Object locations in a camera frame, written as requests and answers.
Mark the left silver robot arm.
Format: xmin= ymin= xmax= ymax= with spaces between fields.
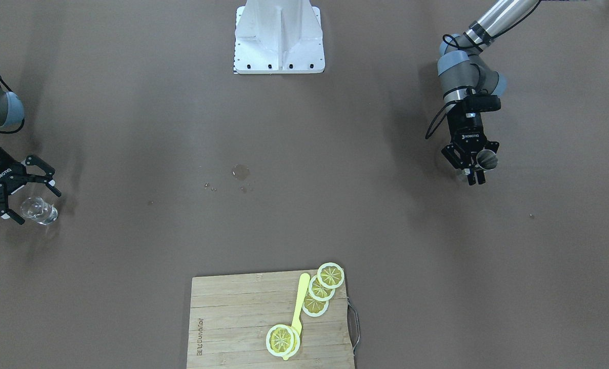
xmin=425 ymin=1 xmax=540 ymax=186

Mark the lemon slice on knife handle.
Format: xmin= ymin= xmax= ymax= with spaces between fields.
xmin=266 ymin=324 xmax=301 ymax=360

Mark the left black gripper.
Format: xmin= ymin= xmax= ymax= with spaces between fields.
xmin=442 ymin=100 xmax=500 ymax=186

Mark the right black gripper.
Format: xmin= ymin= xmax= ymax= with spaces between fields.
xmin=0 ymin=147 xmax=62 ymax=225

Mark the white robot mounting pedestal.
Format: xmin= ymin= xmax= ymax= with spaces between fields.
xmin=233 ymin=1 xmax=326 ymax=75

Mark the overlapping lemon slice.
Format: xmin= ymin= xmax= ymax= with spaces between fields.
xmin=302 ymin=294 xmax=330 ymax=317
xmin=308 ymin=276 xmax=336 ymax=303

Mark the lemon slice at board corner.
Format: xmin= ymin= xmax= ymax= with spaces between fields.
xmin=317 ymin=262 xmax=345 ymax=289

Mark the small clear glass cup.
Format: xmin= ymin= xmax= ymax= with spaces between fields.
xmin=19 ymin=196 xmax=59 ymax=225

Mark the steel double jigger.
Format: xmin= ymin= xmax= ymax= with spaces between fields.
xmin=455 ymin=149 xmax=499 ymax=186

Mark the bamboo cutting board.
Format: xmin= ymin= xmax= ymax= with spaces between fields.
xmin=186 ymin=271 xmax=356 ymax=368

